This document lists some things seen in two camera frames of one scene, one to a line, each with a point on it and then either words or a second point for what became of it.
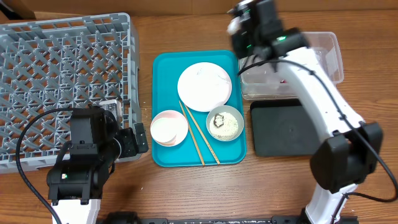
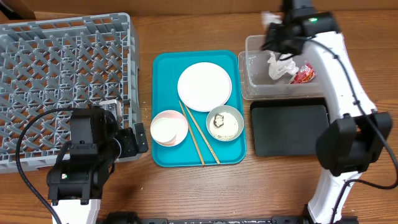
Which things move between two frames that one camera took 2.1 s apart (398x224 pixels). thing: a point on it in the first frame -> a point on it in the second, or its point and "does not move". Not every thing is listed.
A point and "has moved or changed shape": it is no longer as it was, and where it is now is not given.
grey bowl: [224, 123] does not move
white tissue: [211, 77] has moved or changed shape
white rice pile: [223, 126] does not move
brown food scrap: [218, 120] does not move
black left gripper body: [129, 147] does not move
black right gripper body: [237, 38] -> [272, 38]
